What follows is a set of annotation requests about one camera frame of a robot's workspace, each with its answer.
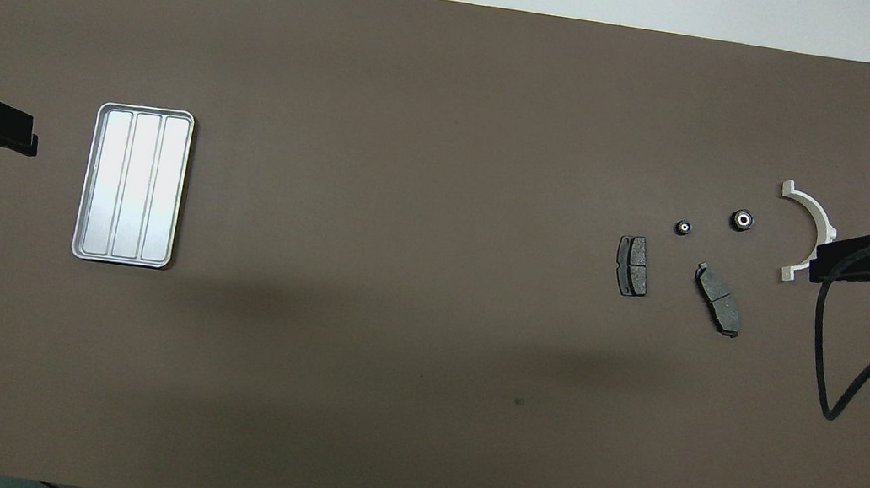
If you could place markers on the short dark grey brake pad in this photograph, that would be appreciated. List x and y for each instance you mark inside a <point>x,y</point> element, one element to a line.
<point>633,266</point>

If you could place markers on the white semicircular plastic bracket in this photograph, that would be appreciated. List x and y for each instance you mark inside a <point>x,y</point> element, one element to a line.
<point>811,206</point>

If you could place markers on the brown paper table mat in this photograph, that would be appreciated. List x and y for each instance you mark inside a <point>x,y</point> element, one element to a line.
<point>454,110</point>

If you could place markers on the silver ribbed metal tray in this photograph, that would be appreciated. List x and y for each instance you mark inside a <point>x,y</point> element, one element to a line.
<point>132,184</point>

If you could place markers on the large black bearing gear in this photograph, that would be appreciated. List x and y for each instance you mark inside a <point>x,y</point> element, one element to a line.
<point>742,220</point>

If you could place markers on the small black bearing gear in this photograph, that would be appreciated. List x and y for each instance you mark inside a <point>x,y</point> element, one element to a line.
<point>683,227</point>

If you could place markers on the long dark grey brake pad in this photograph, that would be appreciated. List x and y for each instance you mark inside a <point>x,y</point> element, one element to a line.
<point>717,299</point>

